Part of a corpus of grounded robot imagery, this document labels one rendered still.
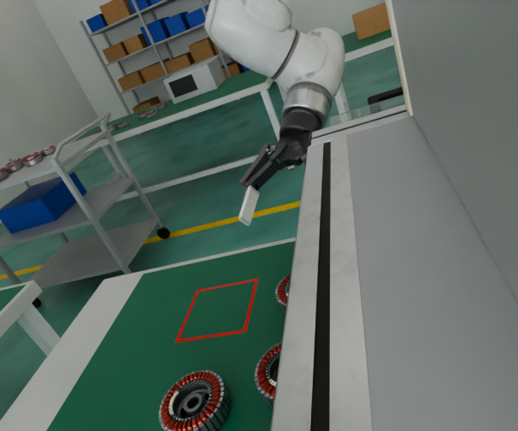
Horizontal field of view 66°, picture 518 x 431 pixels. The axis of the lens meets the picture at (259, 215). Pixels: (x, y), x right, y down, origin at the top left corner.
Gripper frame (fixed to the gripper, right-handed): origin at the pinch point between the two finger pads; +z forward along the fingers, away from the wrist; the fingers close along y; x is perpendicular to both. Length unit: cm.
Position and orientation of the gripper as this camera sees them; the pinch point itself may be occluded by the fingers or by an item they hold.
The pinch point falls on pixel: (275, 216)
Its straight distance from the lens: 69.8
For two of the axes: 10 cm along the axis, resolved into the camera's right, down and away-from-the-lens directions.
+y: -7.9, 0.0, 6.2
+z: -2.7, 9.0, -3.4
